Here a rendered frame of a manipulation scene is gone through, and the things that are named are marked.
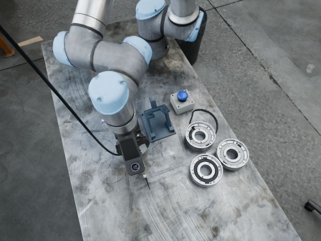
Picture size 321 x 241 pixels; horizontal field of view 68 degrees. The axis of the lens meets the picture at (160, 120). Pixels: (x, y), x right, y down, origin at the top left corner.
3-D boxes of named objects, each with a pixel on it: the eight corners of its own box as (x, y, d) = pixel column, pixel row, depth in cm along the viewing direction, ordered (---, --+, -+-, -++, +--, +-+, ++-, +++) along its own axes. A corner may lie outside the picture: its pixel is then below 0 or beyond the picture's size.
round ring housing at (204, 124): (219, 143, 87) (221, 137, 83) (196, 158, 84) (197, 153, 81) (201, 122, 91) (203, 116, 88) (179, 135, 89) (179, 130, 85)
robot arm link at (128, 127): (138, 121, 54) (103, 132, 53) (141, 130, 58) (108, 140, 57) (130, 94, 57) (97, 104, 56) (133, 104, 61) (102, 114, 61)
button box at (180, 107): (193, 109, 94) (195, 102, 90) (177, 115, 93) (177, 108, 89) (185, 93, 98) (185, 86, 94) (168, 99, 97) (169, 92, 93)
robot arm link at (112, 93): (133, 71, 46) (116, 107, 43) (141, 100, 56) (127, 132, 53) (97, 61, 48) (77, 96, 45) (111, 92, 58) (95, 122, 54)
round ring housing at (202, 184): (222, 188, 79) (224, 185, 75) (189, 188, 79) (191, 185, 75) (218, 158, 84) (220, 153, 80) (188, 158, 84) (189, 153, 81)
